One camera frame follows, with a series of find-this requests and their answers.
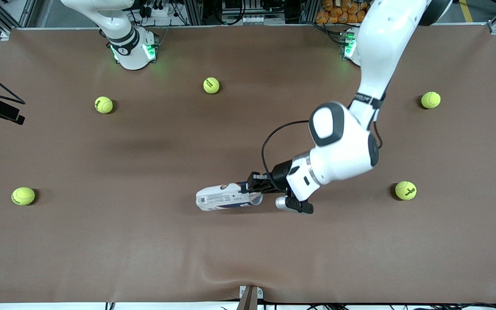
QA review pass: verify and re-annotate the brown table mat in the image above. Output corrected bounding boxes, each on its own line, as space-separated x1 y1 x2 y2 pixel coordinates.
0 24 496 304

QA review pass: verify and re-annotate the metal table edge bracket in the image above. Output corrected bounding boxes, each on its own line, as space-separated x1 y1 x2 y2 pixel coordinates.
239 285 264 310

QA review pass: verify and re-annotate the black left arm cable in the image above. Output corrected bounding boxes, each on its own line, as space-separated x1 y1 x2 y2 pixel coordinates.
261 120 383 179

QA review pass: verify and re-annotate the pile of orange objects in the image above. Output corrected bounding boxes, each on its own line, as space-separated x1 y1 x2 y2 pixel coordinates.
316 0 367 25

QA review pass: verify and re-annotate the clear Wilson tennis ball can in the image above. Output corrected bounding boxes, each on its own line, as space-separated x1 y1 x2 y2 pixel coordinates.
195 183 264 212

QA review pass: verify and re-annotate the grey electronics rack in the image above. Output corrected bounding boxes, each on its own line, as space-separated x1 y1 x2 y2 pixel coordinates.
220 0 287 25

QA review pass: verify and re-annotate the white power strip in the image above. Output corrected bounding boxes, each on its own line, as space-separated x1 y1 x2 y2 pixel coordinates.
143 4 175 19

